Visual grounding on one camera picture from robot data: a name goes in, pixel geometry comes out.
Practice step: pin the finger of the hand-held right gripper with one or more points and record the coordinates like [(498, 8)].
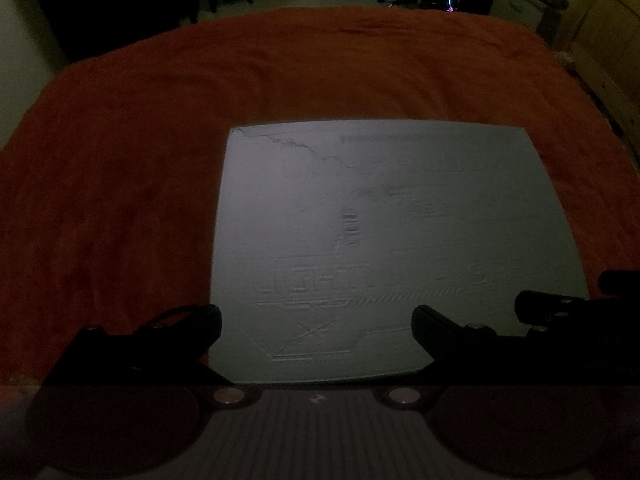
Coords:
[(545, 307), (620, 282)]

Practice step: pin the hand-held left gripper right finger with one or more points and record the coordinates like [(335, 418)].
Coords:
[(425, 325)]

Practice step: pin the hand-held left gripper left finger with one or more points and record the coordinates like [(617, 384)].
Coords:
[(212, 325)]

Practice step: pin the grey desk mat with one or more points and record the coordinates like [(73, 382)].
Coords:
[(380, 240)]

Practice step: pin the orange cloth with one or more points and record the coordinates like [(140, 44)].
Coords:
[(130, 160)]

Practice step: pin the wooden furniture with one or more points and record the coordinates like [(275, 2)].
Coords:
[(605, 35)]

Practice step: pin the white cabinet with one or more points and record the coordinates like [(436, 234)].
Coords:
[(525, 2)]

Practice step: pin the dark furniture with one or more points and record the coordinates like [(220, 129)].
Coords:
[(110, 5)]

